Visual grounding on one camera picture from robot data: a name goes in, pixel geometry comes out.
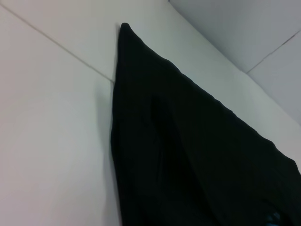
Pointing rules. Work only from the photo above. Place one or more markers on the black shirt with FREE print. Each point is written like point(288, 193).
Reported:
point(188, 141)

